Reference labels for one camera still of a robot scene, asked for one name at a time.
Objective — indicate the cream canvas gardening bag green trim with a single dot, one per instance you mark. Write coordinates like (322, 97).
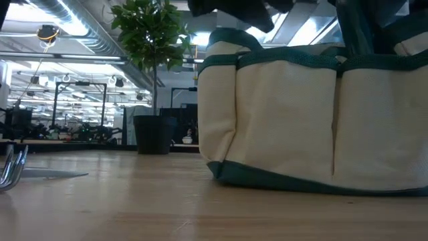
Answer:
(284, 117)

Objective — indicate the black gantry frame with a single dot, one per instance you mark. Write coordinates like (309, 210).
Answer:
(104, 100)

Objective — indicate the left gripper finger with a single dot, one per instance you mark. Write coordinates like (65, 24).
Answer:
(234, 10)

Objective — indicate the green potted tree black pot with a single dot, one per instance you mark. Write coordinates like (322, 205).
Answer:
(154, 134)

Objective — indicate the black background robot station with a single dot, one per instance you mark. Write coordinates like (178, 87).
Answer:
(20, 122)

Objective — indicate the grey cabinet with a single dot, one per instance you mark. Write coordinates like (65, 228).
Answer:
(128, 124)

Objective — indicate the black table frame extrusion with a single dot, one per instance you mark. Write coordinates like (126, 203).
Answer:
(83, 146)

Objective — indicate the black equipment rack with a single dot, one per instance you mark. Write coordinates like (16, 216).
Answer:
(187, 117)

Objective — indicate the long ceiling light bar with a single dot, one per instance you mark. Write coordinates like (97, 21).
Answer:
(67, 57)

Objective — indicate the ribbed silver ceiling duct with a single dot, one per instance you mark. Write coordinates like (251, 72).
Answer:
(100, 40)

